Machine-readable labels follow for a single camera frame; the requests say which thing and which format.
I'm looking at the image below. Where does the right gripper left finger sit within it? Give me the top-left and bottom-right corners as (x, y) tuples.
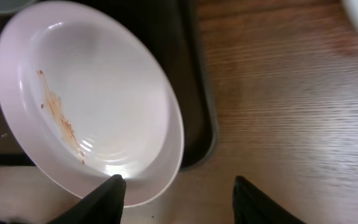
(49, 175), (126, 224)

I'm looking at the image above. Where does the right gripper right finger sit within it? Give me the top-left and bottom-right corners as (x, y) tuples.
(232, 175), (305, 224)

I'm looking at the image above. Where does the pale blue plate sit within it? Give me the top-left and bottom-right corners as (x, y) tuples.
(0, 0), (38, 14)

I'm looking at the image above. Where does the brown serving tray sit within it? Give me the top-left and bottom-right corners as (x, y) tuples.
(0, 0), (219, 170)

